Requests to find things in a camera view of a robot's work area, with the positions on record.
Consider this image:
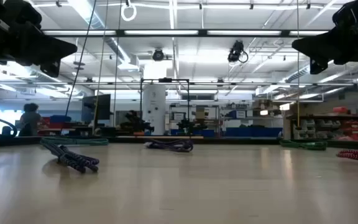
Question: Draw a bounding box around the black metal rig frame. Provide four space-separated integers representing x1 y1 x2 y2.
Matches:
139 77 191 134

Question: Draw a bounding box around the white looped cable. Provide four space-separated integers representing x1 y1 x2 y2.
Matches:
120 0 137 22

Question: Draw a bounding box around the teal braided USB-C cable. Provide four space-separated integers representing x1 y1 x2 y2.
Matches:
280 139 328 152
40 138 110 146

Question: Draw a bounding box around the black monitor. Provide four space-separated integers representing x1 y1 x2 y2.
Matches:
81 94 112 127

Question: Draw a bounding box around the metal storage shelf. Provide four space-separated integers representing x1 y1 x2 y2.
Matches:
168 104 222 131

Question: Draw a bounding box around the round black ceiling fixture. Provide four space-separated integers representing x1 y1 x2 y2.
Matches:
152 48 165 62

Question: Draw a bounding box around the person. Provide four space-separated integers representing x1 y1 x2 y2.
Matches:
17 102 43 137

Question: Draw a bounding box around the shelving with storage bins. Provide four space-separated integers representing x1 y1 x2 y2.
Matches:
286 105 358 141

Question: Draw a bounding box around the purple braided USB-C cable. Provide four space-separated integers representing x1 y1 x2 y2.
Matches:
42 141 101 174
144 139 195 153

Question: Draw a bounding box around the black overhead camera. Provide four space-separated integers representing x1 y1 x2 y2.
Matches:
227 39 249 63

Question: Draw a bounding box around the thin black hanging cable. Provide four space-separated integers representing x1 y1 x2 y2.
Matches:
65 0 98 118

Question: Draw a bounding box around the white cylindrical tank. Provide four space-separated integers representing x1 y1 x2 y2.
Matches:
142 84 167 136

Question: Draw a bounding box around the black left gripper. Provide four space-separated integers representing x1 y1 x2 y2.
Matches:
0 18 78 78

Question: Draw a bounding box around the long ceiling light bar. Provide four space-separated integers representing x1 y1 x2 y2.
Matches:
42 29 329 39

